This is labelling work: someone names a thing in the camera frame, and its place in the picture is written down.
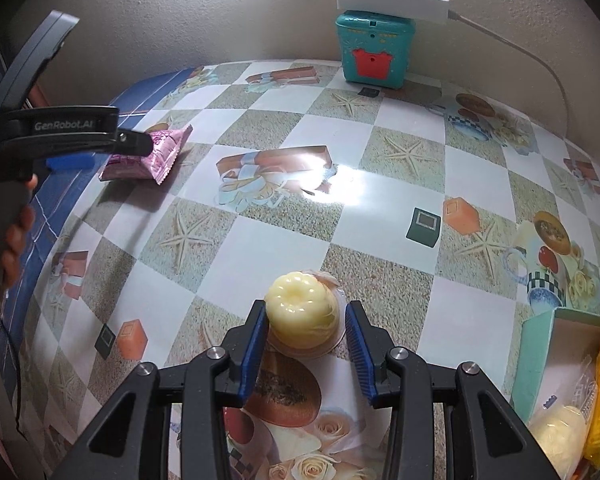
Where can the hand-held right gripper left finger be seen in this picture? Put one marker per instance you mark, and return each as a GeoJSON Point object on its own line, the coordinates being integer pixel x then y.
{"type": "Point", "coordinates": [252, 352]}

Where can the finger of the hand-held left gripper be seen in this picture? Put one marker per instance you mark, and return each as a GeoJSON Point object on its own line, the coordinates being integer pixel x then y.
{"type": "Point", "coordinates": [130, 142]}
{"type": "Point", "coordinates": [70, 162]}

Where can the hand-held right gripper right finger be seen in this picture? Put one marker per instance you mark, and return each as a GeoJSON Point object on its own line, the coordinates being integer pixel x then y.
{"type": "Point", "coordinates": [362, 357]}

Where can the pink snack packet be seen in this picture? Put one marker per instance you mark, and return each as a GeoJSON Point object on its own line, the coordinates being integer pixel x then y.
{"type": "Point", "coordinates": [145, 157]}

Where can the pale yellow pudding cup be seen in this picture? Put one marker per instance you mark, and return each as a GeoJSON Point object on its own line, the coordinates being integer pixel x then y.
{"type": "Point", "coordinates": [300, 310]}

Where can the clear pale bun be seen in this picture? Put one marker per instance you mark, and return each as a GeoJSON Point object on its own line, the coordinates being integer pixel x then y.
{"type": "Point", "coordinates": [560, 430]}

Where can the person's left hand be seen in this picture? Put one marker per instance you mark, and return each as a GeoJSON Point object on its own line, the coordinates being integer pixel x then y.
{"type": "Point", "coordinates": [17, 240]}

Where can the checkered printed tablecloth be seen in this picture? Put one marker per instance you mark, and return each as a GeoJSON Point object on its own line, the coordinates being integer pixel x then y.
{"type": "Point", "coordinates": [380, 240]}

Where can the teal toy box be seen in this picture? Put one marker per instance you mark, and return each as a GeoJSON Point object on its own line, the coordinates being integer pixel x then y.
{"type": "Point", "coordinates": [375, 45]}

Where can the white power strip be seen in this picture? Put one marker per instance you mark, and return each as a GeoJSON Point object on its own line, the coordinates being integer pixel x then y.
{"type": "Point", "coordinates": [390, 2]}

